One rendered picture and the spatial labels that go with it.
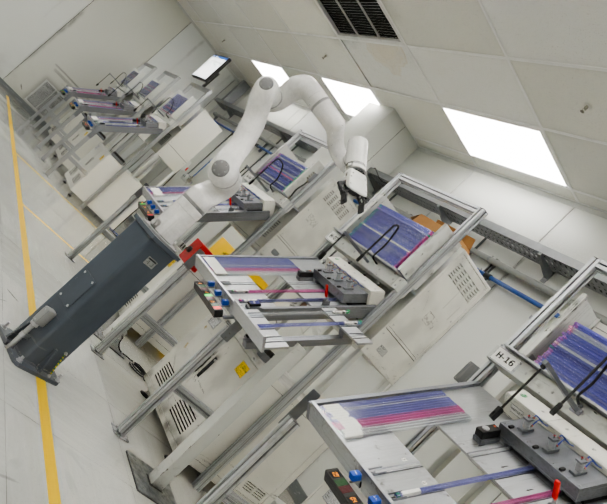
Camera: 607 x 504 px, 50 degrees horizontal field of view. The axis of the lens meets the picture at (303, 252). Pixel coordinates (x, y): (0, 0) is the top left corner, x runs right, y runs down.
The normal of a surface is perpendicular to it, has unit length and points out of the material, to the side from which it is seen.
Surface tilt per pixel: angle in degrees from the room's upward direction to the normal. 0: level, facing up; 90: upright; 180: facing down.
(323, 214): 90
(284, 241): 90
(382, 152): 90
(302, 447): 90
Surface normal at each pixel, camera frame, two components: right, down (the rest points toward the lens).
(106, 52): 0.40, 0.33
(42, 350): 0.57, 0.54
